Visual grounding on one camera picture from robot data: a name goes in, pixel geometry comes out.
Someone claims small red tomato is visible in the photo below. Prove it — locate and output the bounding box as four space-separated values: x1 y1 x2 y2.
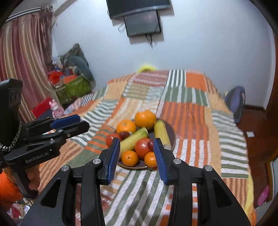
105 133 122 147

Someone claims dark red plum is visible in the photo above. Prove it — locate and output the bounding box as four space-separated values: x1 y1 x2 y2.
148 140 154 152
119 131 130 140

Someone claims small mandarin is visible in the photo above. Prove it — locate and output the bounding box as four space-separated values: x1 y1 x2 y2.
121 150 139 167
144 152 157 168

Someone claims large red tomato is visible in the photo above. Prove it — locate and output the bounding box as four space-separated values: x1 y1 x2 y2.
135 138 151 159

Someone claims operator hand on handle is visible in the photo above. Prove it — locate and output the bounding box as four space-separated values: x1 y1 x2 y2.
3 165 40 190

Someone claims pink plush toy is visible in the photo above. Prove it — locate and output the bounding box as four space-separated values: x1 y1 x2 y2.
49 99 64 119

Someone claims red box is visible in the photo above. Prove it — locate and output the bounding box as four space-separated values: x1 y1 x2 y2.
31 98 52 118

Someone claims green storage box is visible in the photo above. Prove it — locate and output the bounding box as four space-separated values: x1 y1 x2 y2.
56 76 91 104

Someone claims orange with sticker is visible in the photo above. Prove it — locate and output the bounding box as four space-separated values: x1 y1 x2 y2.
116 119 137 134

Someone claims long yellow-green cane piece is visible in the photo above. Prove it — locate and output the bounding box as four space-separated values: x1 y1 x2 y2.
119 127 148 160

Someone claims striped red curtain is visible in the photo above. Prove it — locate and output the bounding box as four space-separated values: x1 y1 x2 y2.
1 6 56 122

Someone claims large orange back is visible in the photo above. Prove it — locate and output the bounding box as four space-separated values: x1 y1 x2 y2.
134 110 156 130

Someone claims dark purple round plate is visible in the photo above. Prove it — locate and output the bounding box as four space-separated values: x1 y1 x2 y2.
117 122 176 170

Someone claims short yellow-green cane piece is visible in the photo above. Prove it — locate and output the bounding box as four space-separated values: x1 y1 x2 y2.
154 120 171 150

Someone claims yellow pillow behind bed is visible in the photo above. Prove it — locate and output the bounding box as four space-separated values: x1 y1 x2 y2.
137 64 157 73

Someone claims patchwork striped bedspread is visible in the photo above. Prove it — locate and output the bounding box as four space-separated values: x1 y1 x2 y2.
40 69 256 225

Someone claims blue backpack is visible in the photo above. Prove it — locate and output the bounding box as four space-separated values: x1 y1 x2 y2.
224 86 246 123

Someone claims upper wall television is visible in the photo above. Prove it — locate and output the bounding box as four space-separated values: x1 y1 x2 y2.
107 0 171 19

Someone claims wall-mounted black monitor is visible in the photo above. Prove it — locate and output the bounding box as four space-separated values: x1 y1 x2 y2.
124 10 161 37

